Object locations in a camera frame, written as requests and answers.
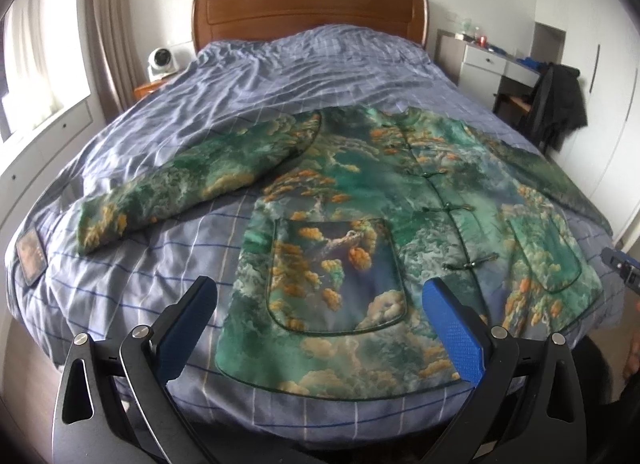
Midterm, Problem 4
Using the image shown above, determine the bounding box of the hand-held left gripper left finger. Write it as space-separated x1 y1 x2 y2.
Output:
52 275 219 464

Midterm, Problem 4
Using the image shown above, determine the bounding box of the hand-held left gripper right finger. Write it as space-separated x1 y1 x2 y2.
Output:
421 277 592 464

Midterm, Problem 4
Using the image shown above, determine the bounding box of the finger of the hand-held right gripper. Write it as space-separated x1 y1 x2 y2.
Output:
600 246 640 301

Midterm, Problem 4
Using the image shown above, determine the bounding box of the green printed padded jacket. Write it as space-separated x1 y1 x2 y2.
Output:
77 104 614 401

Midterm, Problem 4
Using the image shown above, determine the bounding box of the brown duvet label patch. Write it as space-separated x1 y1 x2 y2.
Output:
15 229 49 287

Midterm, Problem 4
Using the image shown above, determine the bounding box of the black hanging jacket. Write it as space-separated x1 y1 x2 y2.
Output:
525 62 589 153

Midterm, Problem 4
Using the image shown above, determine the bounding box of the wooden chair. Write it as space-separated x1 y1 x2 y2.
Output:
492 94 534 117

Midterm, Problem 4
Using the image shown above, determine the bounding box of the white wardrobe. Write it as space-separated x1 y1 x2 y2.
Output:
530 0 640 245

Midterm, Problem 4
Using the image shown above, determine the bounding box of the white window cabinet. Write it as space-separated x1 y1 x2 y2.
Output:
0 98 109 255

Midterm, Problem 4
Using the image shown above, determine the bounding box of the white desk with drawer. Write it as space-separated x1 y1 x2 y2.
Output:
437 28 547 117

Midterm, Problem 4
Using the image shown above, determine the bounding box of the wooden nightstand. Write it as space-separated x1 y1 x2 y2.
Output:
133 78 169 102

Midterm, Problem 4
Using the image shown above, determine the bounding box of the blue checked duvet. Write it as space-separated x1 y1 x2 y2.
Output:
5 24 621 464

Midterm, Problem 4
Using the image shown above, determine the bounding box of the beige curtain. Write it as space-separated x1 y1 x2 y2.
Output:
89 0 147 123

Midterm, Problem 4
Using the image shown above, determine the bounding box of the window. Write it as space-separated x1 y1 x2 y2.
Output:
0 0 92 145

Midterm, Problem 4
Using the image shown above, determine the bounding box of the wooden headboard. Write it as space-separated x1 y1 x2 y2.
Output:
192 0 431 57

